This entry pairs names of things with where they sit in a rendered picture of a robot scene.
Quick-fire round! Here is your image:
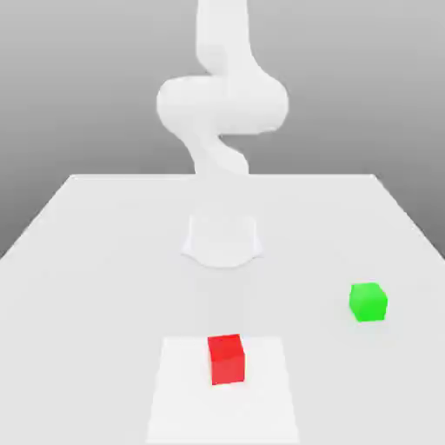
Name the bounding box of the small green cube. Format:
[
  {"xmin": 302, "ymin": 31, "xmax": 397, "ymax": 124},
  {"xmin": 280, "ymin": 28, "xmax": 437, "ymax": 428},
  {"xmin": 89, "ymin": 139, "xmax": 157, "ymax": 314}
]
[{"xmin": 348, "ymin": 282, "xmax": 389, "ymax": 323}]

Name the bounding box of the small red cube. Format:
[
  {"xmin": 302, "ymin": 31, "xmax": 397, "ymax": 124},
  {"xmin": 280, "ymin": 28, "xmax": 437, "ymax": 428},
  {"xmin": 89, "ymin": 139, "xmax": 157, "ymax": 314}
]
[{"xmin": 207, "ymin": 333, "xmax": 247, "ymax": 387}]

